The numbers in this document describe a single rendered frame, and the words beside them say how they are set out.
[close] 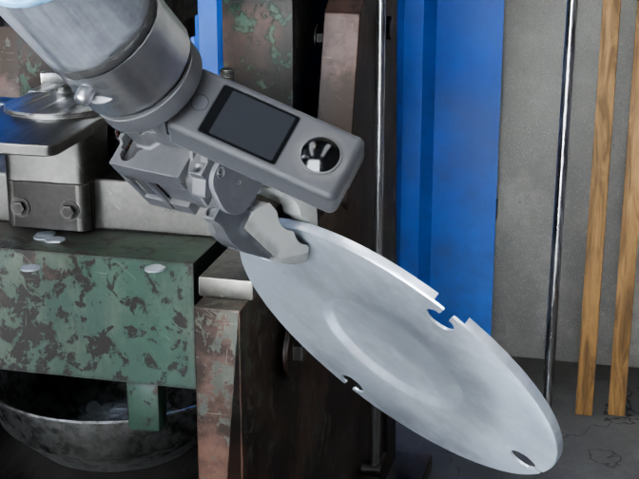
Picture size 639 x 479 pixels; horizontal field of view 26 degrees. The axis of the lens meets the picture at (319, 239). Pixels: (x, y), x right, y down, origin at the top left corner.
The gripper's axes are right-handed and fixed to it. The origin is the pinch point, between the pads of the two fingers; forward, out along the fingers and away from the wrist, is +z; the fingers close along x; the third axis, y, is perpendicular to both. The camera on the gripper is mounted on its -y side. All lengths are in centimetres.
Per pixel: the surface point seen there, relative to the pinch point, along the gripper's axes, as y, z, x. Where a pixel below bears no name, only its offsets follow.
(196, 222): 44, 37, -15
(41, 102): 62, 24, -20
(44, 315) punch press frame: 54, 33, 2
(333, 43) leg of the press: 54, 55, -52
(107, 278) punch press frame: 47, 32, -4
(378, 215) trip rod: 52, 79, -40
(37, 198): 59, 28, -10
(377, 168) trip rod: 52, 74, -45
